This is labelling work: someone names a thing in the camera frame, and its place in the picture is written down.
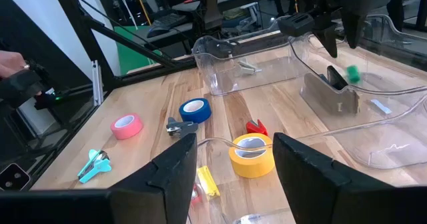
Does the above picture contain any person's hand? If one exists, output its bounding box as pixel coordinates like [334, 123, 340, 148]
[0, 49, 29, 79]

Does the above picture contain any pink tape roll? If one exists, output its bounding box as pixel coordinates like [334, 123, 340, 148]
[110, 113, 144, 141]

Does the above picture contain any black staple remover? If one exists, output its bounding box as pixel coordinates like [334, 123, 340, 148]
[165, 117, 199, 139]

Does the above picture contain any silver aluminium profile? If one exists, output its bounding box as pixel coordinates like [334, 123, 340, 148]
[91, 59, 104, 107]

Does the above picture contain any black table-level camera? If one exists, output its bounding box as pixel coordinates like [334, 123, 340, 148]
[0, 163, 31, 191]

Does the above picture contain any black keyboard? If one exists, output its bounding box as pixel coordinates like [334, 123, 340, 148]
[146, 13, 187, 39]

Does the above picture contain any yellow mini stapler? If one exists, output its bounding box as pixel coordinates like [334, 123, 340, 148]
[195, 165, 221, 201]

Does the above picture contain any black leader arm handle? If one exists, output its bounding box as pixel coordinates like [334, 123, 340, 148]
[0, 61, 67, 111]

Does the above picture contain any black aluminium rig frame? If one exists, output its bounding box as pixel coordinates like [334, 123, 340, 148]
[0, 0, 288, 191]

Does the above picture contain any clear plastic bin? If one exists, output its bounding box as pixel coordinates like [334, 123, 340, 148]
[185, 93, 427, 224]
[191, 15, 303, 97]
[288, 13, 427, 170]

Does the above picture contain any teal staple remover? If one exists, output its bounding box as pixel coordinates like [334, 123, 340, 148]
[77, 149, 112, 184]

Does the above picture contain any red mini stapler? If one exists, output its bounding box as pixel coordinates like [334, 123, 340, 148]
[190, 183, 203, 205]

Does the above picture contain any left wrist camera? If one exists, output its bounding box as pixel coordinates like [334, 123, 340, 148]
[277, 12, 315, 38]

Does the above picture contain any red staple remover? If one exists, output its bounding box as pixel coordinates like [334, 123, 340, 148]
[246, 119, 269, 137]

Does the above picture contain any yellow tape roll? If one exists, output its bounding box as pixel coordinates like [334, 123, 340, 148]
[228, 133, 276, 179]

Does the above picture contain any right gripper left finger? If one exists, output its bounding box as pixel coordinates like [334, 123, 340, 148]
[109, 133, 198, 224]

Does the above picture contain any silver staple remover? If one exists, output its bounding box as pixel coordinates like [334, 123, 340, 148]
[233, 60, 263, 78]

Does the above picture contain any green board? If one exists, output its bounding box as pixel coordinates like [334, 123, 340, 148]
[113, 25, 164, 75]

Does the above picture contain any green mini stapler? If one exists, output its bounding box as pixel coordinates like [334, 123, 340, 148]
[346, 65, 362, 84]

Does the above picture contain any dark blue tape roll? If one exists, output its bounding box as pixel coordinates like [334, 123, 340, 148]
[178, 97, 212, 124]

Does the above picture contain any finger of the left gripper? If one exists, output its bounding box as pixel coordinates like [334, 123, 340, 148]
[313, 15, 339, 59]
[340, 9, 368, 50]

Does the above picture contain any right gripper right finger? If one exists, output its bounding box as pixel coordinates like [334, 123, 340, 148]
[272, 132, 427, 224]

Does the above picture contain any silver staple strip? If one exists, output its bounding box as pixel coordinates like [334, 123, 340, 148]
[369, 99, 393, 115]

